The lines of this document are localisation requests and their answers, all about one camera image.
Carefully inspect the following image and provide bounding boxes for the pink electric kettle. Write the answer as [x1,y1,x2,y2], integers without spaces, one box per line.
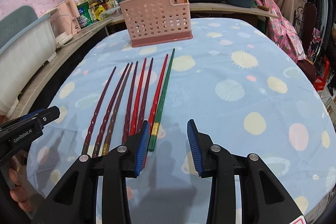
[56,0,81,45]

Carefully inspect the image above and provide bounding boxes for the dark maroon chopstick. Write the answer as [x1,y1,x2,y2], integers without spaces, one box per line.
[138,57,154,127]
[81,67,117,156]
[92,63,130,158]

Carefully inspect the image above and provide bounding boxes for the red stool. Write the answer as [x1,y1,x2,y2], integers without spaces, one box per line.
[314,56,332,88]

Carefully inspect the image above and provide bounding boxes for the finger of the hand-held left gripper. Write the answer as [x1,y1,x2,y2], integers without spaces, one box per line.
[16,106,61,126]

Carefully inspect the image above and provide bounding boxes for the clear food container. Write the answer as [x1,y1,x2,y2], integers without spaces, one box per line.
[102,7,123,20]

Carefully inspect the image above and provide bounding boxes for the red chopstick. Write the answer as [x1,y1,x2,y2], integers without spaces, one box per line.
[129,57,147,136]
[147,54,169,130]

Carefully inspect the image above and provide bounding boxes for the pink floral cloth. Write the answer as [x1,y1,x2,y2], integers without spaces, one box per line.
[256,0,306,62]

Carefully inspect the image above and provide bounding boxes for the blue planet print tablecloth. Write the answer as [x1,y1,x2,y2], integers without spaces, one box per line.
[26,17,336,224]

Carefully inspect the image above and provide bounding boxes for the dark metal chair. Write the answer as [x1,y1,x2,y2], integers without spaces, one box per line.
[294,2,324,44]

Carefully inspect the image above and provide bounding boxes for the yellow packet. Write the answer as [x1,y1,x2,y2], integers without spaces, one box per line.
[93,5,106,21]

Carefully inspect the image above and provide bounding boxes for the person's left hand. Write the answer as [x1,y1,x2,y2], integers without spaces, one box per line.
[8,168,32,212]

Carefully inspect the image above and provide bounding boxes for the red chopsticks pair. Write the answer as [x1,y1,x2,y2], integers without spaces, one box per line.
[121,61,139,144]

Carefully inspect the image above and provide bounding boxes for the pink perforated utensil basket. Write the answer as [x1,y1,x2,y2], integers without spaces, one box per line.
[119,0,193,48]

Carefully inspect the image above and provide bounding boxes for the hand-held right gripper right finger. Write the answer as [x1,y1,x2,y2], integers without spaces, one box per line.
[187,119,306,224]

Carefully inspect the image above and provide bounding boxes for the brown chopstick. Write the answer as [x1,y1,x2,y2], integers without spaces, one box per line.
[102,62,134,156]

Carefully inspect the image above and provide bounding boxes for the white dish rack teal lid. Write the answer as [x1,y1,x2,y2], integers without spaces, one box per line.
[0,6,57,115]

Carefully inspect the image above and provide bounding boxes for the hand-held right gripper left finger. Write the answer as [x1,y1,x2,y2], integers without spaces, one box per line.
[31,120,151,224]

